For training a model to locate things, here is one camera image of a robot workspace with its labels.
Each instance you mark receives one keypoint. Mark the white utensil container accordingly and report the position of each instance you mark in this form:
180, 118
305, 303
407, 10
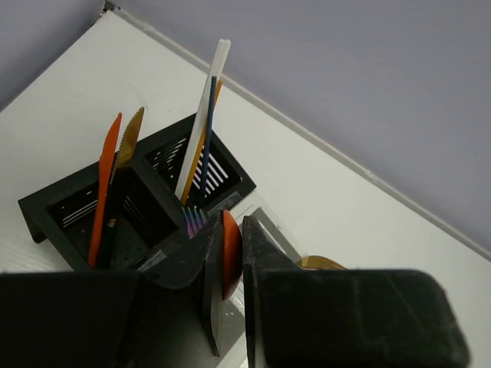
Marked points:
275, 230

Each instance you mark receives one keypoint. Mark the orange chopstick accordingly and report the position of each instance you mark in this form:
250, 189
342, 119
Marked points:
215, 89

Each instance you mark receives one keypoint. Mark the orange plastic spoon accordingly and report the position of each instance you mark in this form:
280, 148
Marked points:
232, 255

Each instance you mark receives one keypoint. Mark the iridescent blue purple fork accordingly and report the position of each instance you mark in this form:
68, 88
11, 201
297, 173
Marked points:
195, 219

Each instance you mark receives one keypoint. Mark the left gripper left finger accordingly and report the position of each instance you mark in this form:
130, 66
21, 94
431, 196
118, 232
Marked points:
168, 316

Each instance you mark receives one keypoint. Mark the gold knife black handle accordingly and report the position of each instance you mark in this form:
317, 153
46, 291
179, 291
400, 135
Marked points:
117, 190

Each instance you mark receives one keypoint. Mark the white chopstick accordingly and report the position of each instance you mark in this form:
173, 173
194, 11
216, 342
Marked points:
215, 70
202, 121

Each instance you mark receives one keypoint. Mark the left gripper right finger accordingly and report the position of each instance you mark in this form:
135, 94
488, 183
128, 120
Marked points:
296, 317

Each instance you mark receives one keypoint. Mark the gold ornate fork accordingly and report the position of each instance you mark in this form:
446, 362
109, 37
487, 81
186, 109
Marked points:
317, 262

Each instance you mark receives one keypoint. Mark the orange plastic knife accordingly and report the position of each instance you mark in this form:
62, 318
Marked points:
104, 173

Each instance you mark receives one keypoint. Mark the black utensil container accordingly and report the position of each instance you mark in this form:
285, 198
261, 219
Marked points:
151, 220

